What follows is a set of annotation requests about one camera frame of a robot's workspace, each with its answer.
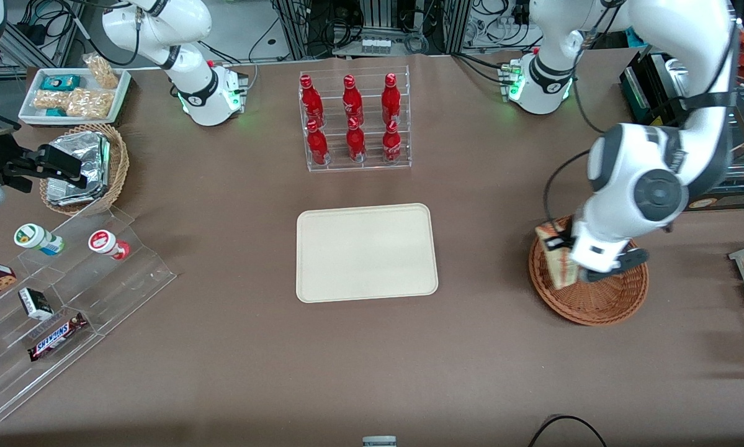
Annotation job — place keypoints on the triangular sandwich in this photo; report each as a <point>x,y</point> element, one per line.
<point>558,267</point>

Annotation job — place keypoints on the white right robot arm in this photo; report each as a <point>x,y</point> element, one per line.
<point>195,87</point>

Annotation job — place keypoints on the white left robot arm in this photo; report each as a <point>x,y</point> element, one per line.
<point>682,74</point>

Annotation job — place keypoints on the round brown wicker basket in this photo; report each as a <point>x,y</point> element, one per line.
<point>601,304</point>

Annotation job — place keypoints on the light tan wicker basket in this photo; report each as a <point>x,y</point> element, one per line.
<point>118,167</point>

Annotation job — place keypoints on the beige rectangular tray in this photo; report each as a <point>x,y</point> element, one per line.
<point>365,254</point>

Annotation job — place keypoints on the silver foil packet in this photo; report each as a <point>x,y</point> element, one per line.
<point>67,195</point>
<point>89,152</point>

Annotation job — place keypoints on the small teal packet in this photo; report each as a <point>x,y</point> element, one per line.
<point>55,113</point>

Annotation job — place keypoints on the clear bag of snacks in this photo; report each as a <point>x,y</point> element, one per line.
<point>102,71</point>
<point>89,103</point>
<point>49,99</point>

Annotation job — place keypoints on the green lid yogurt cup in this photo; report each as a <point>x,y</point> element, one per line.
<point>36,239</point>

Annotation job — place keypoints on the teal snack box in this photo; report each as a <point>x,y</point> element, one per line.
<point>60,82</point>

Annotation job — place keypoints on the red lid yogurt cup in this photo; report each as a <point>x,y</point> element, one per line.
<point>106,243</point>

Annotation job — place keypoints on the white rectangular bin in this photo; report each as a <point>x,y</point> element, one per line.
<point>120,99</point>

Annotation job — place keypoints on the clear acrylic stepped shelf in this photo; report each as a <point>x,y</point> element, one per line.
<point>117,292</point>

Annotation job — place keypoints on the small black white carton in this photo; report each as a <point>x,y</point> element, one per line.
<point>35,304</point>

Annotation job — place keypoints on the Snickers chocolate bar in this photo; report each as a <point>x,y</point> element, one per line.
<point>56,337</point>

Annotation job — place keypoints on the large steel pan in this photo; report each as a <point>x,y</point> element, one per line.
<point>672,71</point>

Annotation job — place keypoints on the red cola bottle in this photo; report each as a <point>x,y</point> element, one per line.
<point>317,146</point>
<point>351,102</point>
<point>311,102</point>
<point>391,99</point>
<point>355,144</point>
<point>391,146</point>

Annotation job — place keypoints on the clear acrylic bottle rack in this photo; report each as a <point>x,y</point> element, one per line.
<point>372,166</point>

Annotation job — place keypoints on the small grey device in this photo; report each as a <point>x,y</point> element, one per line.
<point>379,442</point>

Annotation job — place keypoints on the grey connector block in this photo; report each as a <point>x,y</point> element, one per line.
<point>375,46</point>

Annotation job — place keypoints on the aluminium frame rack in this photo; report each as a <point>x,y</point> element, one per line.
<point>334,18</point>

